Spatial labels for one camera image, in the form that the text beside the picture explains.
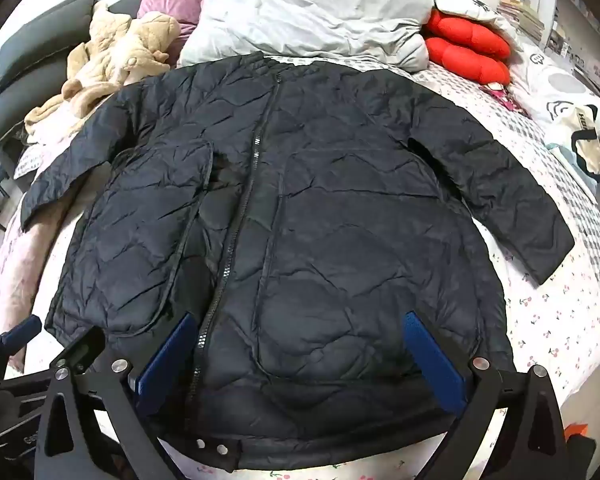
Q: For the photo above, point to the red puffer jacket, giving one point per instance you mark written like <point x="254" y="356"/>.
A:
<point x="467" y="47"/>

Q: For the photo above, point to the dark grey sofa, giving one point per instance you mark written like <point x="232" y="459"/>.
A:
<point x="35" y="30"/>

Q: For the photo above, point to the small pink patterned item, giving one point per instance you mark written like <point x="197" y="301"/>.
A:
<point x="500" y="95"/>

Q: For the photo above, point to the white cloth with black print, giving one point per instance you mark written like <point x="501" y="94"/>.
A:
<point x="472" y="5"/>

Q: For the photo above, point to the stack of books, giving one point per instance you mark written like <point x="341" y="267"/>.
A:
<point x="520" y="12"/>

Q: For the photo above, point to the light grey pillow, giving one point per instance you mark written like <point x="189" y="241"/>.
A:
<point x="310" y="10"/>

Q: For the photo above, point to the black quilted jacket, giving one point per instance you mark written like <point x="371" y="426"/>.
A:
<point x="330" y="210"/>

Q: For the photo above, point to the white pillow with grey dots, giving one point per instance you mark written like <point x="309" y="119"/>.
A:
<point x="570" y="95"/>

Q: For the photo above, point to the cherry print bed sheet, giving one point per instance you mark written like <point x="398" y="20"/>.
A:
<point x="555" y="320"/>

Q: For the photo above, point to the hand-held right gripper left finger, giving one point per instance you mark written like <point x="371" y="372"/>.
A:
<point x="165" y="360"/>

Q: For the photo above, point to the beige plush robe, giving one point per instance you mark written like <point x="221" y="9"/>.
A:
<point x="115" y="55"/>

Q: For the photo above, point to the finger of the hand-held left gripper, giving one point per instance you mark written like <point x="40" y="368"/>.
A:
<point x="24" y="331"/>

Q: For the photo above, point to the pink floral cloth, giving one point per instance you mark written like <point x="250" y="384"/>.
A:
<point x="20" y="260"/>

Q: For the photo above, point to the white shelf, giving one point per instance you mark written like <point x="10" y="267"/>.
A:
<point x="580" y="35"/>

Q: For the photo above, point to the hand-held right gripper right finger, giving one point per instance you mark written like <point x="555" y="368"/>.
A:
<point x="430" y="360"/>

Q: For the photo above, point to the orange object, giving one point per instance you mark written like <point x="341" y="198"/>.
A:
<point x="576" y="437"/>

